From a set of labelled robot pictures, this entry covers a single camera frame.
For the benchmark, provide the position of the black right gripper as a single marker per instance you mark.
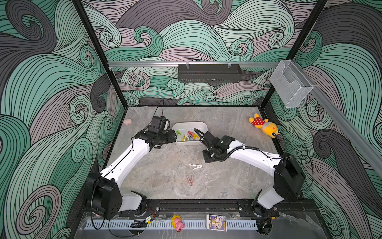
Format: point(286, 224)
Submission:
point(206, 159)

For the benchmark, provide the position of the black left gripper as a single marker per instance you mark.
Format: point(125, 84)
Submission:
point(171, 138)

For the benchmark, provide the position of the white clothespin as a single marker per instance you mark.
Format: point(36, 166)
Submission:
point(196, 166)

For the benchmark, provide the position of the pink clothespin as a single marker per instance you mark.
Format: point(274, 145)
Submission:
point(190, 179)

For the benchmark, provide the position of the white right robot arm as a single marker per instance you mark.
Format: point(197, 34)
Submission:
point(286, 172)

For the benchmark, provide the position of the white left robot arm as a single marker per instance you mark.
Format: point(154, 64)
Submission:
point(102, 190)

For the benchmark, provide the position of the white plastic storage box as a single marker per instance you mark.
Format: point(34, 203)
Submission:
point(184, 127)

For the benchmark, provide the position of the playing card box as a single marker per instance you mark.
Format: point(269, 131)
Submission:
point(216, 223)

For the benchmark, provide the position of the pink eraser blob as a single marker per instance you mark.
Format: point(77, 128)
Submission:
point(127, 121)

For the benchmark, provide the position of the yellow plush bear toy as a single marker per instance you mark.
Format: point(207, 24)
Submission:
point(268, 128)

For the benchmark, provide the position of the pink yellow plush toy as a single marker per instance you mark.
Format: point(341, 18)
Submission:
point(177, 223)

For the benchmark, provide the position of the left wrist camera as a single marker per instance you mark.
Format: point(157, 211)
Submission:
point(159, 124)

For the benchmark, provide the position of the black wall tray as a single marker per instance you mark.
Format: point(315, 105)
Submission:
point(209, 73)

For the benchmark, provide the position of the aluminium rail back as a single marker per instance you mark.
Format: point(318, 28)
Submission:
point(115, 64)

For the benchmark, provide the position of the aluminium rail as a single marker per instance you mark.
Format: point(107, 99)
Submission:
point(115, 64)
point(354, 109)

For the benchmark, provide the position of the clear plastic wall bin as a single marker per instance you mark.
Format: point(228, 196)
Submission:
point(291, 83)

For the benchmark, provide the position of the white slotted cable duct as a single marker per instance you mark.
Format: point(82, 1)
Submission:
point(167, 225)

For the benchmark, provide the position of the aluminium rail right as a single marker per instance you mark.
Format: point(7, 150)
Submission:
point(354, 109)

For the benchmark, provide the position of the black corner frame post left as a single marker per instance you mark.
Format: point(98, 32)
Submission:
point(99, 51)

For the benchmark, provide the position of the black corner frame post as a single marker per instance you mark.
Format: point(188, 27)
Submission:
point(99, 51)
point(307, 27)

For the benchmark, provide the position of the black corner frame post right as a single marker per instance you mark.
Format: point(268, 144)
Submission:
point(307, 27)

